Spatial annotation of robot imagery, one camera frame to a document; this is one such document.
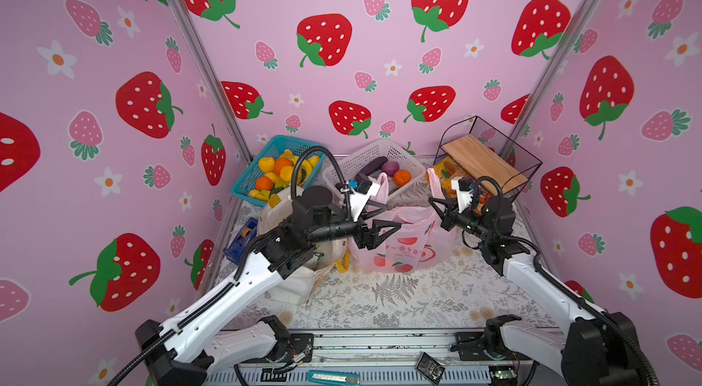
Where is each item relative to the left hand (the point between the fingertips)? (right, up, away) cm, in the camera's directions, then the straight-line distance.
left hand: (392, 216), depth 60 cm
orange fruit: (-40, +15, +47) cm, 64 cm away
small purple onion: (+5, +14, +52) cm, 54 cm away
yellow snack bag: (+27, +13, +47) cm, 56 cm away
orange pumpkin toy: (+9, +10, +47) cm, 49 cm away
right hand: (+13, +3, +18) cm, 23 cm away
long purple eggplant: (-2, +15, +55) cm, 57 cm away
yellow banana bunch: (-30, +14, +52) cm, 62 cm away
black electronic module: (+11, -41, +9) cm, 43 cm away
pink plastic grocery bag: (+10, -11, +20) cm, 25 cm away
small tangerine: (-45, +7, +45) cm, 64 cm away
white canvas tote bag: (-25, -22, +15) cm, 36 cm away
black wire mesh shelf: (+36, +21, +43) cm, 60 cm away
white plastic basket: (-14, +13, +49) cm, 52 cm away
